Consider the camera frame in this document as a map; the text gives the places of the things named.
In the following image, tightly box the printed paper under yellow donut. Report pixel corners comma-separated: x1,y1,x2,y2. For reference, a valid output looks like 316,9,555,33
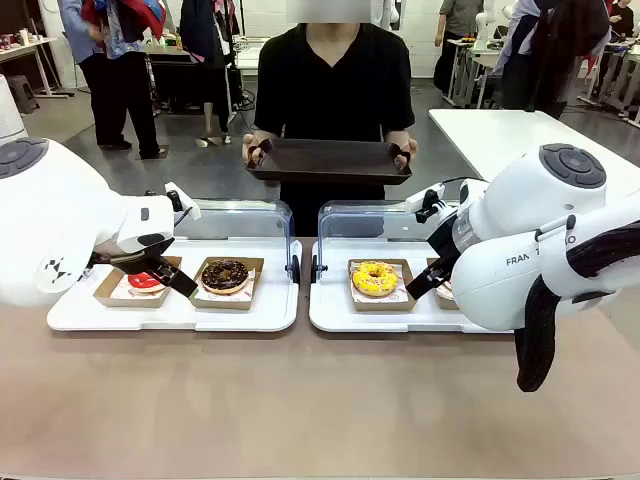
353,284,410,305

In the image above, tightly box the person in black shirt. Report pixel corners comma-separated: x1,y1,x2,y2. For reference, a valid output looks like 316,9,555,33
253,21,417,239

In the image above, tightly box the cardboard box with red donut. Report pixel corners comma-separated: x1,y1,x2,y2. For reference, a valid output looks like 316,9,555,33
92,255,184,309

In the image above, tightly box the white side table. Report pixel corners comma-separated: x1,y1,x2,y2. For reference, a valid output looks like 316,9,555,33
428,108,640,187

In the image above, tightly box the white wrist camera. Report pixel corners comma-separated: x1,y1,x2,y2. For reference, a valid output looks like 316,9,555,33
164,181,203,222
405,184,447,224

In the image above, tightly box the yellow sprinkled donut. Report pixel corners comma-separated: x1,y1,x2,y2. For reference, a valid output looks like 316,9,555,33
351,260,401,299

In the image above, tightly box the cardboard box with yellow donut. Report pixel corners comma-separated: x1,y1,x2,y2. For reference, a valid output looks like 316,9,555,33
347,258,417,314

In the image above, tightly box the bystander in dark dress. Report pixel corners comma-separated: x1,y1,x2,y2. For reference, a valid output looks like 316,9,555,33
178,0,242,149

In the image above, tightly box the printed paper under red donut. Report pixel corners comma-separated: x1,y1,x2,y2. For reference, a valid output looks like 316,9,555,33
108,272,166,302

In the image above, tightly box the black cable sleeve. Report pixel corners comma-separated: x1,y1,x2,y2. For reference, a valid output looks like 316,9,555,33
514,223,640,394

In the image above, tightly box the dark brown serving tray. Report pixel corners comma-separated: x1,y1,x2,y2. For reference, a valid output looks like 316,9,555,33
245,138,414,187

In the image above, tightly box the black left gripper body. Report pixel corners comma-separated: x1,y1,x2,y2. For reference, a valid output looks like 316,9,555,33
87,238,174,272

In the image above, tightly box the red glazed donut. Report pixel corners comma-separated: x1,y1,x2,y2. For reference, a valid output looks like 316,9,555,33
126,269,169,294

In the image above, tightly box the white display tray base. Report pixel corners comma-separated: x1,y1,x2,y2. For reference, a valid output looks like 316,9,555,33
46,236,302,334
308,236,517,335

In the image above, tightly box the cardboard box with chocolate donut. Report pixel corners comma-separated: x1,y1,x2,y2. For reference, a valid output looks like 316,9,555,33
191,255,266,312

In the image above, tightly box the printed paper under chocolate donut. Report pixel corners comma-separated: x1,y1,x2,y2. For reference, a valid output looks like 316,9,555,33
194,268,257,304

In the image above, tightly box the dark plastic stool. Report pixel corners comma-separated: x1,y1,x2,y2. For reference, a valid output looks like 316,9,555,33
5,74,40,115

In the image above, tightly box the chocolate sprinkled donut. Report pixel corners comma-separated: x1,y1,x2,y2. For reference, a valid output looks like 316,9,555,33
200,259,250,295

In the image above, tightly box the bystander with long dark hair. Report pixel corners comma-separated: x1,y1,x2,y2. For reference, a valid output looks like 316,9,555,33
498,0,613,121

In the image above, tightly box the bystander in blue shirt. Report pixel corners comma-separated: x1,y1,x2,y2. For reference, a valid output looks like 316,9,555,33
58,0,169,162

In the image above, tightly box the cardboard box with pink donut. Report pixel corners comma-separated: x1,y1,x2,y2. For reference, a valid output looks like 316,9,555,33
425,257,464,312

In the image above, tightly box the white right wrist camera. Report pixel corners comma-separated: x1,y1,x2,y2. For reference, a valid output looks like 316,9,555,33
405,184,447,224

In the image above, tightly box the clear display lid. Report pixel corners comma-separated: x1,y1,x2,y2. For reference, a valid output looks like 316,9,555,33
173,198,302,284
311,199,454,282

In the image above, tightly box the person's left hand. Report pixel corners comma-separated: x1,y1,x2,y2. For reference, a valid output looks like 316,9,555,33
388,130,419,172

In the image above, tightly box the bystander in gray shirt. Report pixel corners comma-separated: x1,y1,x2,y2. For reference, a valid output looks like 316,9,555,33
432,0,484,94

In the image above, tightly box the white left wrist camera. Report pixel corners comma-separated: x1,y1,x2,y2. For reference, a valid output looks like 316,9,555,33
164,181,203,222

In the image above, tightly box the person's right hand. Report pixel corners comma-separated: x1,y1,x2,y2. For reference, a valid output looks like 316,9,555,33
241,130,274,172

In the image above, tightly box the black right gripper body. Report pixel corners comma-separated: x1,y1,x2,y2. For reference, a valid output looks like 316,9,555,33
424,211,469,264

